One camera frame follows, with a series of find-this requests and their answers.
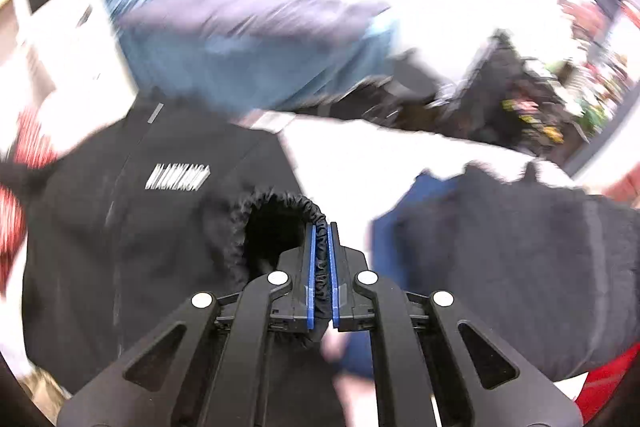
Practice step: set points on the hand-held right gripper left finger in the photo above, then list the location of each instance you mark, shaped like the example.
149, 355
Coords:
313, 277

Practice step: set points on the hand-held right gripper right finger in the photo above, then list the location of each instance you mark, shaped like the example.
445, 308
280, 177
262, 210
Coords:
334, 277

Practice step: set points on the black jacket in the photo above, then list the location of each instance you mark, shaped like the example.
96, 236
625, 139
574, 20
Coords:
125, 232

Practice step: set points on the white dotted bed sheet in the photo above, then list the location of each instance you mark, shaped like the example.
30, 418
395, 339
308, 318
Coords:
360, 162

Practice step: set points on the dark blue black cloth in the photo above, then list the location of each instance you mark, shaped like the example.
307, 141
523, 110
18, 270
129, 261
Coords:
500, 257

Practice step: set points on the dark clutter heap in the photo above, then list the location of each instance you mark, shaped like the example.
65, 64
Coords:
500, 97

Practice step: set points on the navy teal quilt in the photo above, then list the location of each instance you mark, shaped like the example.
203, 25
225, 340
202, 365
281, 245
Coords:
240, 37

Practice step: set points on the red printed blanket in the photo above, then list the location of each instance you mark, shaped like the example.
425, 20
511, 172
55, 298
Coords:
12, 217

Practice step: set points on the colourful shelf goods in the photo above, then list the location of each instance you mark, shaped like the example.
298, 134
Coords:
605, 72

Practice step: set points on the white appliance with black screen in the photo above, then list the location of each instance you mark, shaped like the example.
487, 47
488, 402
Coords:
55, 7

